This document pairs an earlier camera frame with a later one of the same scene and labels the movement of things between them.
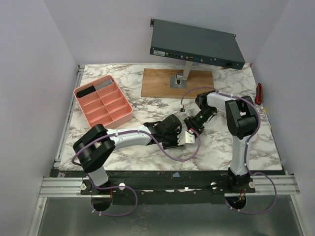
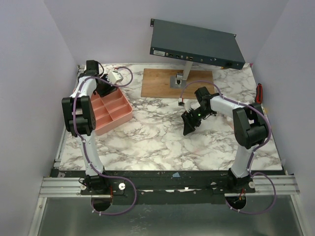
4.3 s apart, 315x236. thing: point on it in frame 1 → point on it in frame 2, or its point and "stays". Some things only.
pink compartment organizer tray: (103, 102) stays
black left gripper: (177, 132) → (105, 92)
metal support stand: (179, 80) stays
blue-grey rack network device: (195, 44) stays
